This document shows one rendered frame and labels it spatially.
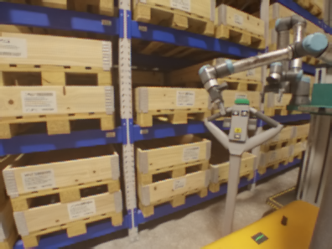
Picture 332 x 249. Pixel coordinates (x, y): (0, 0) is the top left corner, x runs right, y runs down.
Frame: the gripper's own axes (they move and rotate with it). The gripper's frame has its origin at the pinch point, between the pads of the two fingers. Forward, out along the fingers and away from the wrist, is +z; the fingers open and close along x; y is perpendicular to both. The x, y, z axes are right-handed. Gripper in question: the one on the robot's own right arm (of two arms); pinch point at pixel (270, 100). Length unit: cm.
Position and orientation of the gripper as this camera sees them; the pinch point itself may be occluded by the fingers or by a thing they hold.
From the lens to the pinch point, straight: 151.2
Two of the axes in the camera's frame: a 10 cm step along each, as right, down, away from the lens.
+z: -2.9, 9.5, -1.4
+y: 8.1, 3.2, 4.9
